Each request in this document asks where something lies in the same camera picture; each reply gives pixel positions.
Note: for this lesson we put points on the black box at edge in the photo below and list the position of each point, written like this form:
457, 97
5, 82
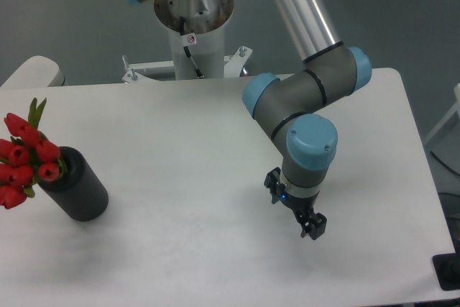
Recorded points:
447, 270

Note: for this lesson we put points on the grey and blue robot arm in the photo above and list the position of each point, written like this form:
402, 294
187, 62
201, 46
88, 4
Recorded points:
285, 109

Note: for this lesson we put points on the red tulip bouquet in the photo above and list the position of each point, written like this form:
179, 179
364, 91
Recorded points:
28, 157

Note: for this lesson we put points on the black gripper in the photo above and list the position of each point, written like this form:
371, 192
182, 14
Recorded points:
313, 224

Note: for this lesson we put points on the black cylindrical vase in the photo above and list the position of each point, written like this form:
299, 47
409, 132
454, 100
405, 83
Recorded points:
79, 193

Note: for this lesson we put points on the white frame at right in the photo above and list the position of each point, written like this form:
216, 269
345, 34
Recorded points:
447, 122

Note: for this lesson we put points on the white chair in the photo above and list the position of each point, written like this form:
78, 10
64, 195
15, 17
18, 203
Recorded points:
36, 72

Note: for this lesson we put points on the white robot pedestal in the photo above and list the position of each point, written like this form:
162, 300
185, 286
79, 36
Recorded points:
196, 34

